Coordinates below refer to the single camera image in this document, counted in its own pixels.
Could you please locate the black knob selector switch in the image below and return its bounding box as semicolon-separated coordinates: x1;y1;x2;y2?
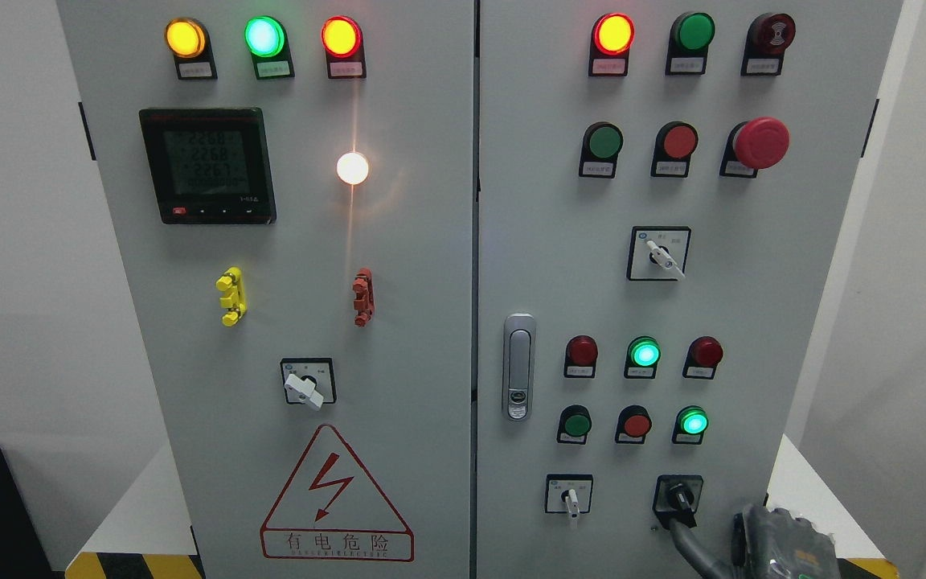
653;475;704;530

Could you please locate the grey electrical cabinet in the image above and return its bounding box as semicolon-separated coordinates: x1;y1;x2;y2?
56;1;903;578

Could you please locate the red terminal connector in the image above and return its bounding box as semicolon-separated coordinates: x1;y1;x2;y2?
350;267;375;327

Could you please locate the dark red lamp left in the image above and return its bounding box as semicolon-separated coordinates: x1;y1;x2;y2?
563;335;598;379

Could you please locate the dark red lamp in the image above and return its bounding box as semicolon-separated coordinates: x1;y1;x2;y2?
682;336;724;380
563;335;598;379

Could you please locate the white lit indicator lamp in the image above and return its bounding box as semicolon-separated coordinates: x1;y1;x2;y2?
337;151;371;186

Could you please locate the green push button lower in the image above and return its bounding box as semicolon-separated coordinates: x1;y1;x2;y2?
556;404;592;445

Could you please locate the green push button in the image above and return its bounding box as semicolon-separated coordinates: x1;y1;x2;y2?
556;404;592;445
578;121;624;179

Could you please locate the green lit lamp middle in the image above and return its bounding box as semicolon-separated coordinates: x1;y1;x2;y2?
624;335;661;379

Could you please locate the green push button upper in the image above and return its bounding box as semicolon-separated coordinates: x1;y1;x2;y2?
578;121;624;179

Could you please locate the red push button lower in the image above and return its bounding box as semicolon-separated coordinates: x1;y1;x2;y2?
614;404;653;445

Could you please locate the red push button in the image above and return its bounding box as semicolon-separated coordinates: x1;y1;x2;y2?
651;121;699;179
614;404;653;445

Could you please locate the yellow terminal connector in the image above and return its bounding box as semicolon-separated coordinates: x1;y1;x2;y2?
215;266;248;327

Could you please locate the dark red lamp right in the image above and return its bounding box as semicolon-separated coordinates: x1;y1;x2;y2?
682;336;724;380

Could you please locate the red high voltage warning sticker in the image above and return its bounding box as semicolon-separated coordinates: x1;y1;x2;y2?
260;424;415;563

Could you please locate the red push button upper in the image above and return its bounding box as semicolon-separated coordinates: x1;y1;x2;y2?
651;121;699;179

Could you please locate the green lit lamp lower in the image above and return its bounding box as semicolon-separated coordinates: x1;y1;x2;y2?
671;404;710;445

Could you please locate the red-orange indicator lamp left door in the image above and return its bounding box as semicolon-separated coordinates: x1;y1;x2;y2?
321;15;367;78

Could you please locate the red-orange indicator lamp door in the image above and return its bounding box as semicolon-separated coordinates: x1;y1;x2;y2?
588;12;636;77
321;15;367;78

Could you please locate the black digital power meter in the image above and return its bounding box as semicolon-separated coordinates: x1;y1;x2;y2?
139;107;278;224

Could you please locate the red-orange indicator lamp right door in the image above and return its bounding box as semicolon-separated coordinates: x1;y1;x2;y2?
588;12;636;77

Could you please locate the green lit indicator lamp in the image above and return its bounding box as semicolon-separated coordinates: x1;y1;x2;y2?
244;15;295;80

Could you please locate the red emergency stop mushroom button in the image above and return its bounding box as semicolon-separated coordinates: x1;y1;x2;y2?
718;117;790;179

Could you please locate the dark green lamp top row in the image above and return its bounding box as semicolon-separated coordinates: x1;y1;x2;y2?
665;11;716;76

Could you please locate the yellow indicator lamp top left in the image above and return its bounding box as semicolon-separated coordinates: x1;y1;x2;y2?
164;16;218;80

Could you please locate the dark red buzzer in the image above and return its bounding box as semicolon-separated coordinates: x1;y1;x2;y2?
741;12;795;76

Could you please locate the silver door handle lock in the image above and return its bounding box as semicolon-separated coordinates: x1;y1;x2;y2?
502;313;536;421

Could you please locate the white-handled selector switch left door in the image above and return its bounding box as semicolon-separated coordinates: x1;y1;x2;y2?
280;358;338;411

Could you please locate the white-handled selector switch upper right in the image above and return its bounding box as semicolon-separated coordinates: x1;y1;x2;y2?
627;226;691;281

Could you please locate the white-handled selector switch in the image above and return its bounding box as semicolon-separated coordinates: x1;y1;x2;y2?
627;226;691;281
543;473;594;528

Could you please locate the white-handled selector switch lower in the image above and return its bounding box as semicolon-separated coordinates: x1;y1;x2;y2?
543;473;594;528

